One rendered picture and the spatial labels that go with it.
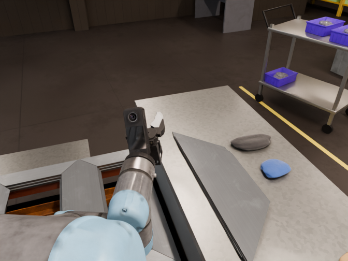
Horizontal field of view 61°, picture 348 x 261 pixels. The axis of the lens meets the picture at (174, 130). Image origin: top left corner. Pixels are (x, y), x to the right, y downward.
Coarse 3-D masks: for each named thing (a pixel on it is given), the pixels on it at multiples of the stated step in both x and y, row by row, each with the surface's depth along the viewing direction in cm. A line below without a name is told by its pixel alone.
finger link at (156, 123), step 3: (156, 114) 79; (159, 114) 79; (162, 114) 80; (156, 117) 78; (159, 117) 78; (162, 117) 78; (156, 120) 77; (159, 120) 77; (153, 123) 76; (156, 123) 76; (159, 123) 75; (153, 126) 75; (156, 126) 74
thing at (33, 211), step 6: (108, 192) 159; (108, 198) 158; (42, 204) 149; (48, 204) 150; (54, 204) 152; (108, 204) 154; (18, 210) 147; (24, 210) 148; (30, 210) 149; (36, 210) 150; (42, 210) 152; (48, 210) 152; (54, 210) 152
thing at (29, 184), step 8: (104, 168) 155; (112, 168) 156; (56, 176) 149; (16, 184) 145; (24, 184) 145; (32, 184) 147; (40, 184) 147; (104, 192) 142; (104, 200) 136; (104, 208) 132
